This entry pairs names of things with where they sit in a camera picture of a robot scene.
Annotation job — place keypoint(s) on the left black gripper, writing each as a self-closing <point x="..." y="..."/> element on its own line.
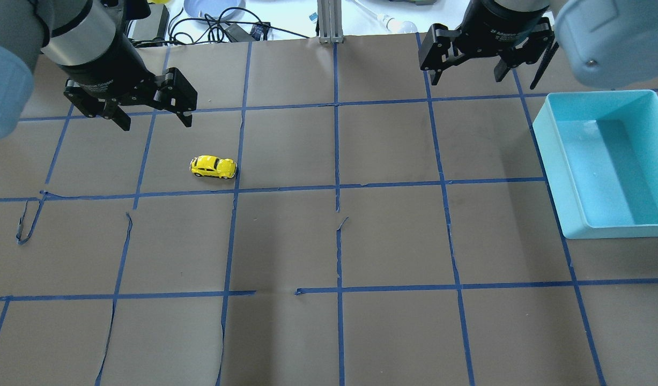
<point x="104" y="63"/>

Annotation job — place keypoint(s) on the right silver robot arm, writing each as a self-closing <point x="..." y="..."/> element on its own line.
<point x="608" y="44"/>

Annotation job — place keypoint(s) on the black power adapter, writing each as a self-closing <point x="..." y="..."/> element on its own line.
<point x="258" y="32"/>

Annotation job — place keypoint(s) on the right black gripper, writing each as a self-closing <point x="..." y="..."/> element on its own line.
<point x="495" y="22"/>

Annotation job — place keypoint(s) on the brown paper table mat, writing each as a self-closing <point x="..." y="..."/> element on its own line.
<point x="379" y="231"/>

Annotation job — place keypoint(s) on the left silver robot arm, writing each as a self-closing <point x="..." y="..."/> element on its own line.
<point x="86" y="40"/>

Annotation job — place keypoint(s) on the aluminium frame post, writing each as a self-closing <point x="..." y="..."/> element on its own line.
<point x="330" y="22"/>

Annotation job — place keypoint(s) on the yellow beetle toy car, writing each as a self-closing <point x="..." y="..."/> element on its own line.
<point x="213" y="166"/>

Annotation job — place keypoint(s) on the white light bulb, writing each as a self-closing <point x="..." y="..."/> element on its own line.
<point x="396" y="26"/>

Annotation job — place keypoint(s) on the light blue plastic bin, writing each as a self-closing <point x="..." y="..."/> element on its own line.
<point x="600" y="154"/>

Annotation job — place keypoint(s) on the blue plate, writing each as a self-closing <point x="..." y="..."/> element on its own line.
<point x="224" y="10"/>

